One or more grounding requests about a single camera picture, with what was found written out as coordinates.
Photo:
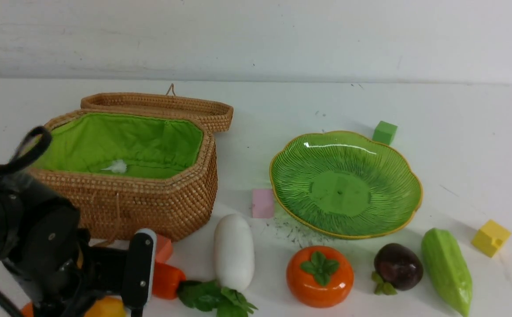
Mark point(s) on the pink foam cube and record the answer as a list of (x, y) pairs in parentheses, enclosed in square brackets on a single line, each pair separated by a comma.
[(263, 203)]

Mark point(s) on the green foam cube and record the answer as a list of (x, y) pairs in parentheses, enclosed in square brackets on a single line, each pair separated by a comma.
[(384, 133)]

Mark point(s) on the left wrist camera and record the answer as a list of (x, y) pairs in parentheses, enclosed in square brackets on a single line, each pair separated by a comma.
[(136, 290)]

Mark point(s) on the orange persimmon green calyx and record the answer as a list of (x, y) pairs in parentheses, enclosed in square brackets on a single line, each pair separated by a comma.
[(319, 276)]

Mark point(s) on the orange foam cube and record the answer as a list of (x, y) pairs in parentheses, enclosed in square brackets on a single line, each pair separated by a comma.
[(164, 249)]

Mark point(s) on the white radish with leaves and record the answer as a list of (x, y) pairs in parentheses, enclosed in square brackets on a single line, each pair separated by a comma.
[(234, 262)]

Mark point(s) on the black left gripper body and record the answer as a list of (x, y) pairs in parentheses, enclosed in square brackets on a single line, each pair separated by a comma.
[(66, 280)]

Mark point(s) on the yellow foam cube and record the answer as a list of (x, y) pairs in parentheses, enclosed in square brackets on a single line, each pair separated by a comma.
[(490, 238)]

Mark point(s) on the woven rattan basket lid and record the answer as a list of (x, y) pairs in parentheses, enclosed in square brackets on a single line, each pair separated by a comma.
[(216, 116)]

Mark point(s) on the light green bitter gourd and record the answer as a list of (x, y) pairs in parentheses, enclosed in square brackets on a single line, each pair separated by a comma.
[(448, 269)]

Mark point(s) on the woven rattan basket green lining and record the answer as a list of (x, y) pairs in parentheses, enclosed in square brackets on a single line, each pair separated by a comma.
[(128, 171)]

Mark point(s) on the green leaf-shaped plate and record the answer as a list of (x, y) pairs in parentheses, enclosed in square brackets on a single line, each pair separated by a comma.
[(344, 185)]

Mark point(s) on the dark purple mangosteen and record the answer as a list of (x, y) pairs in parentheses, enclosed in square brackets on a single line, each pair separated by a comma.
[(397, 268)]

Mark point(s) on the orange carrot with leaves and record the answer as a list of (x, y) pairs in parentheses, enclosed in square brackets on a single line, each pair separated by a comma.
[(170, 283)]

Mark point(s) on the yellow orange mango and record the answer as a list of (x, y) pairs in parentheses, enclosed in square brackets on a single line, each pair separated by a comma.
[(107, 307)]

